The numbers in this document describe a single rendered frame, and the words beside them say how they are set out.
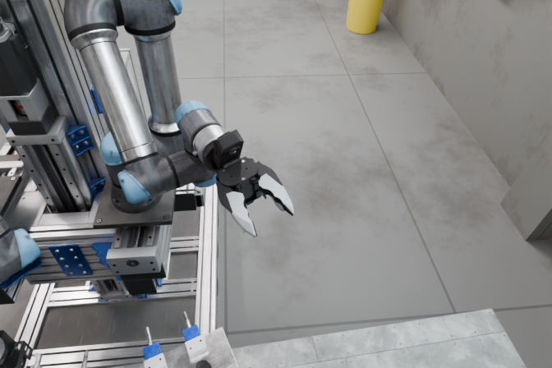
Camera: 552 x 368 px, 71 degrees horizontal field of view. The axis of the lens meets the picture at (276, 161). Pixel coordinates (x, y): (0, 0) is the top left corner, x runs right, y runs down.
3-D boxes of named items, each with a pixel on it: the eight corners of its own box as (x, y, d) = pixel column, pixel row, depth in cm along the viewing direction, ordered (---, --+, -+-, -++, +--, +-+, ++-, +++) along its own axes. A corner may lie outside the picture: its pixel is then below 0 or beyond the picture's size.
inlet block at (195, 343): (177, 319, 113) (174, 311, 109) (193, 312, 115) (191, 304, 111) (190, 362, 104) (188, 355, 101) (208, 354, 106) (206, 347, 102)
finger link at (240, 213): (260, 250, 64) (248, 207, 70) (255, 231, 60) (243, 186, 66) (241, 255, 64) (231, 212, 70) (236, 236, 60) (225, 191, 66)
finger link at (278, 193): (305, 218, 68) (267, 192, 72) (304, 198, 63) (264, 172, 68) (293, 231, 66) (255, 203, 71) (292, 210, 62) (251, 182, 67)
